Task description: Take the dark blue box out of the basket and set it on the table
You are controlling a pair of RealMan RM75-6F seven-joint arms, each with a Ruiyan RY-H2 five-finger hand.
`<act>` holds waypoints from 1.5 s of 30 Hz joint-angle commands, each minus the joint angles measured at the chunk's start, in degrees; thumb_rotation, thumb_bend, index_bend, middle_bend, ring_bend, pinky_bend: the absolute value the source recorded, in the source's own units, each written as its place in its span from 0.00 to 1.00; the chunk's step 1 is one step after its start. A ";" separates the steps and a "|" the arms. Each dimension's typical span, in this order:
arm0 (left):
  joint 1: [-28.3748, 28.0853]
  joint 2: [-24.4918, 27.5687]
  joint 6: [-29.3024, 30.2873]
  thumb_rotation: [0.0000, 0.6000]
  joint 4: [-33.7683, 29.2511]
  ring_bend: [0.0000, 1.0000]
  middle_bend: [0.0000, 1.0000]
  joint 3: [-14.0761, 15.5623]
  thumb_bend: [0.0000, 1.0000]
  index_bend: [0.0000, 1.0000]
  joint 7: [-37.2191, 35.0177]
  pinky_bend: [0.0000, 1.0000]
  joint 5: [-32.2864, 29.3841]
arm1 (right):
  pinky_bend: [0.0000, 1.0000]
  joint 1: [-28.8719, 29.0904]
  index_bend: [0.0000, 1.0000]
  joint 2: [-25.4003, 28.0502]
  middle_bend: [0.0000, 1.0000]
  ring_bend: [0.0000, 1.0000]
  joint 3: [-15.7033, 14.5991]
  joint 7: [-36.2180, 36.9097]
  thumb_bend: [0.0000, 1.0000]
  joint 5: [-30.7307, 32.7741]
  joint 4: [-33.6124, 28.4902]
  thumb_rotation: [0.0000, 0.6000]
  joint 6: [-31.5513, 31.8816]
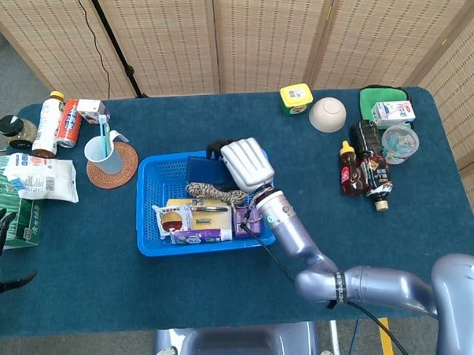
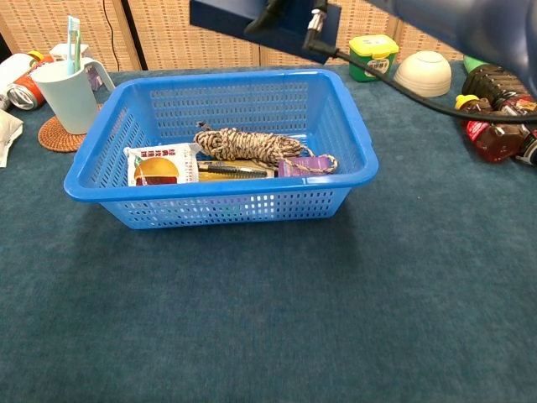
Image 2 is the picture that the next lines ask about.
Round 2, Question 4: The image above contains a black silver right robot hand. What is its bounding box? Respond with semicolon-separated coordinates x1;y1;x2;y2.
243;0;291;36

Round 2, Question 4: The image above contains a blue plastic basket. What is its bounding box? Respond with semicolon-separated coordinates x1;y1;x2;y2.
63;68;380;231

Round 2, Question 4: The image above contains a bamboo folding screen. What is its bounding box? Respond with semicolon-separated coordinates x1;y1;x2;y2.
0;0;467;73

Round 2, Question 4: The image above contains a yellow green lidded container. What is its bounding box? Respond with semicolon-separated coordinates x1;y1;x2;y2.
348;34;400;83

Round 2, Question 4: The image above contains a small purple box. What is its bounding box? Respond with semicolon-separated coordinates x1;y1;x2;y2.
276;154;329;179

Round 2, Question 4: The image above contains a yellow black utility knife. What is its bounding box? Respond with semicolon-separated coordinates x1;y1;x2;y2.
196;160;279;183

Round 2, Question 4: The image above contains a beige bowl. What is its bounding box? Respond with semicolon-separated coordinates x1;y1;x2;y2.
392;50;453;98

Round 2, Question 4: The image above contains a small white purple carton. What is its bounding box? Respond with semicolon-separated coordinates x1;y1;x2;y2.
49;42;104;92

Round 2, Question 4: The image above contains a white burger sauce packet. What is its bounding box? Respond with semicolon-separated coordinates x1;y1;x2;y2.
123;142;202;187

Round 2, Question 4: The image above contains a light blue toothbrush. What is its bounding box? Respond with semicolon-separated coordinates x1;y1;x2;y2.
66;15;83;77

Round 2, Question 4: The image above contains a green folded cloth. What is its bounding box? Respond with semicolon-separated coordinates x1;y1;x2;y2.
461;55;491;73

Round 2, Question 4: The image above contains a dark drink bottle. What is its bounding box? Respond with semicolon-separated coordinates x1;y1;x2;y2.
461;63;537;167

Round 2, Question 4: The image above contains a round woven brown coaster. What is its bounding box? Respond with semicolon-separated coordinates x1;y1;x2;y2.
37;103;104;154

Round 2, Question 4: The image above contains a red drink can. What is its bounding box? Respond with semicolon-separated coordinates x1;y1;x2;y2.
7;54;56;112

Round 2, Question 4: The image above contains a red sauce squeeze bottle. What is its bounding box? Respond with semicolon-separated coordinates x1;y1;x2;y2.
454;93;534;165

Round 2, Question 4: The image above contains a white bottle yellow cap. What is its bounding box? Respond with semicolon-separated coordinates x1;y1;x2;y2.
0;50;45;112

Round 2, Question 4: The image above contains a white plastic bag pack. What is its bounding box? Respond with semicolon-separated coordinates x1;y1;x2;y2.
0;108;24;169

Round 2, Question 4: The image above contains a blue felt table cover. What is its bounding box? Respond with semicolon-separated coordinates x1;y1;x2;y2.
0;62;537;403

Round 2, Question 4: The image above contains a braided rope bundle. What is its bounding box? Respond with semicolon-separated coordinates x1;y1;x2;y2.
193;121;340;175

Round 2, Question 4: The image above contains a black wrist cable with plug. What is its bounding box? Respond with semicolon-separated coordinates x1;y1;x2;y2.
302;7;537;124

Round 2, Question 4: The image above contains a thin black hanging cable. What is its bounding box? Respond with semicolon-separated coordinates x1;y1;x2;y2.
102;0;121;73

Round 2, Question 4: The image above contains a pale blue handled mug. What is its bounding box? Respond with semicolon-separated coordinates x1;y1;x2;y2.
30;56;117;136

